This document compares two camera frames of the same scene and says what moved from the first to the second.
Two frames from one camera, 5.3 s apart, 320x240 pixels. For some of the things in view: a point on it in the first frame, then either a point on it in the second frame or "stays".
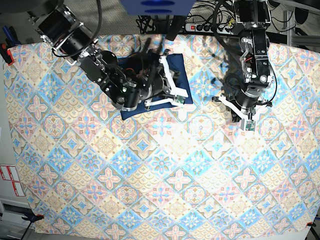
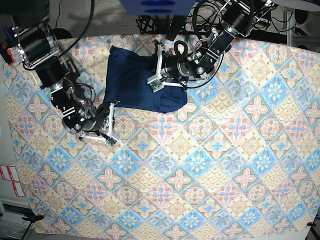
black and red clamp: x=6 y=54 stays
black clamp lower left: x=32 y=218 stays
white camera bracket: x=179 y=94 -> x=111 y=134
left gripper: x=151 y=85 -> x=99 y=120
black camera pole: x=175 y=27 stays
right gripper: x=246 y=99 -> x=174 y=65
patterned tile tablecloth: x=190 y=170 stays
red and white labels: x=9 y=173 stays
